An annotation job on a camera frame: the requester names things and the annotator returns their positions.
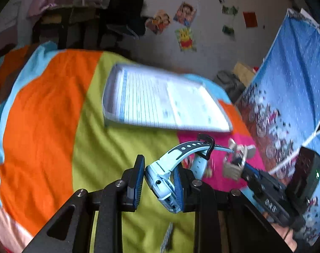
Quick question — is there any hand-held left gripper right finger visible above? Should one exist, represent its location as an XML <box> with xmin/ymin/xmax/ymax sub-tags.
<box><xmin>173</xmin><ymin>163</ymin><xmax>292</xmax><ymax>253</ymax></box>

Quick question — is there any pale wooden box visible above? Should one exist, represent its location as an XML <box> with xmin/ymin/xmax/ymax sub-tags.
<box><xmin>234</xmin><ymin>62</ymin><xmax>258</xmax><ymax>85</ymax></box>

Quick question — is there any person's right hand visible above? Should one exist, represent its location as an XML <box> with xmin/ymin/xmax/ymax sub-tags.
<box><xmin>265</xmin><ymin>211</ymin><xmax>298</xmax><ymax>253</ymax></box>

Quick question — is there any anime character poster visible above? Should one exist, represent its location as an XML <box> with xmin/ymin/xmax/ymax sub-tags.
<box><xmin>173</xmin><ymin>1</ymin><xmax>197</xmax><ymax>27</ymax></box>

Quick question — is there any colourful striped blanket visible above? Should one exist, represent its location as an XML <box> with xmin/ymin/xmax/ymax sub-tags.
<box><xmin>0</xmin><ymin>41</ymin><xmax>271</xmax><ymax>253</ymax></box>

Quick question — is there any small grey hair comb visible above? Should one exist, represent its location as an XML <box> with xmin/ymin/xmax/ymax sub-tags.
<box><xmin>160</xmin><ymin>223</ymin><xmax>175</xmax><ymax>252</ymax></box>

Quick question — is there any cartoon family poster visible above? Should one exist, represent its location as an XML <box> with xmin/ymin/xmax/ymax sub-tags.
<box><xmin>145</xmin><ymin>10</ymin><xmax>172</xmax><ymax>35</ymax></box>

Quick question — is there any grey suitcase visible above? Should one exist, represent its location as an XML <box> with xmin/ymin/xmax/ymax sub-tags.
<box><xmin>215</xmin><ymin>70</ymin><xmax>246</xmax><ymax>98</ymax></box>

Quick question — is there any blue printed curtain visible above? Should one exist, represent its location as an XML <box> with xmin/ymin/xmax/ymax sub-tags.
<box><xmin>235</xmin><ymin>8</ymin><xmax>320</xmax><ymax>245</ymax></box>

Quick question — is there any red paper sheet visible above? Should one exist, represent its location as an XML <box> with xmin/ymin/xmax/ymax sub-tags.
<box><xmin>243</xmin><ymin>11</ymin><xmax>257</xmax><ymax>28</ymax></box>

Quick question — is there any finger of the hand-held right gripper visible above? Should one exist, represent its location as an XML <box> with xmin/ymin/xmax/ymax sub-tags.
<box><xmin>240</xmin><ymin>163</ymin><xmax>266</xmax><ymax>190</ymax></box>

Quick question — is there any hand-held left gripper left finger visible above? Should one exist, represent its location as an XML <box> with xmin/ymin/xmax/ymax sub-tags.
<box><xmin>23</xmin><ymin>154</ymin><xmax>146</xmax><ymax>253</ymax></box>

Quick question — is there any black office chair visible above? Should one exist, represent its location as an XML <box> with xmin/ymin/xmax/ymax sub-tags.
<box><xmin>98</xmin><ymin>0</ymin><xmax>147</xmax><ymax>49</ymax></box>

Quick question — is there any light blue wrist watch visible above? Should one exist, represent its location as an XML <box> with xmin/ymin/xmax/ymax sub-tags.
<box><xmin>145</xmin><ymin>134</ymin><xmax>216</xmax><ymax>214</ymax></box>

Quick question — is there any beige hair claw clip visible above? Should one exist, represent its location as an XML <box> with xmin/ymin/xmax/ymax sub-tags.
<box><xmin>223</xmin><ymin>138</ymin><xmax>257</xmax><ymax>181</ymax></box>

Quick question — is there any dark wooden desk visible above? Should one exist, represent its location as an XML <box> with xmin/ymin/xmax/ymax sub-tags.
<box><xmin>32</xmin><ymin>5</ymin><xmax>102</xmax><ymax>49</ymax></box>

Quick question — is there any yellow bear poster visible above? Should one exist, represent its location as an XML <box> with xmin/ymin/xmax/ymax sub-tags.
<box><xmin>174</xmin><ymin>27</ymin><xmax>198</xmax><ymax>52</ymax></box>

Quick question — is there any grey cardboard tray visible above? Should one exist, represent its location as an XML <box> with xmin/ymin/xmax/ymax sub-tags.
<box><xmin>102</xmin><ymin>64</ymin><xmax>234</xmax><ymax>133</ymax></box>

